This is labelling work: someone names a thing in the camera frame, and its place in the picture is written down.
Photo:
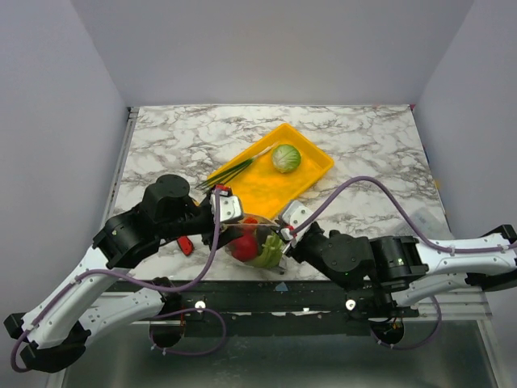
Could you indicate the green cabbage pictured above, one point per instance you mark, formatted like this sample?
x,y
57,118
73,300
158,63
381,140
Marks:
x,y
286,158

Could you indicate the green celery stalk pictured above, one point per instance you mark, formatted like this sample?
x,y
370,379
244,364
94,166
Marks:
x,y
271,255

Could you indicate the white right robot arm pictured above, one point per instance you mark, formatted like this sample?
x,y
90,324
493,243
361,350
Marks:
x,y
383,277

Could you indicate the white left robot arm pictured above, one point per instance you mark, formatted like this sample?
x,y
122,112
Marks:
x,y
99,294

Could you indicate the orange carrot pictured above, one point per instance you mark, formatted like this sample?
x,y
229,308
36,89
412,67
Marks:
x,y
250,221

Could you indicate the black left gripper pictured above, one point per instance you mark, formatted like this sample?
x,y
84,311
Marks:
x,y
228,234

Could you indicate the clear plastic packet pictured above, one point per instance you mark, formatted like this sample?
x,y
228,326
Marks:
x,y
429,225

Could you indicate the yellow plastic tray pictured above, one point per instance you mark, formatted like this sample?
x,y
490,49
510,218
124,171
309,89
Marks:
x,y
262,189

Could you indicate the red black handled tool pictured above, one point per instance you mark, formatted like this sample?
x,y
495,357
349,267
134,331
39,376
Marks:
x,y
185,245

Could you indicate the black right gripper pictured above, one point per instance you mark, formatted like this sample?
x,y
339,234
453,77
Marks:
x,y
296,246

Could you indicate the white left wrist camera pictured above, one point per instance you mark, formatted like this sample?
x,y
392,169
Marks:
x,y
226,207

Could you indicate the black metal base rail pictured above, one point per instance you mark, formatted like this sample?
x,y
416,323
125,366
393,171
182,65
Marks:
x,y
279,308

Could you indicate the red tomato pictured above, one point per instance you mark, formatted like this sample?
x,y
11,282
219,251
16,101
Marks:
x,y
245,248

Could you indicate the green chive bundle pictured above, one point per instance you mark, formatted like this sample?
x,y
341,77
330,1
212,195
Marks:
x,y
230,173

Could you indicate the clear pink-dotted zip bag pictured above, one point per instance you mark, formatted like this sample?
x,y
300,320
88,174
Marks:
x,y
260,232

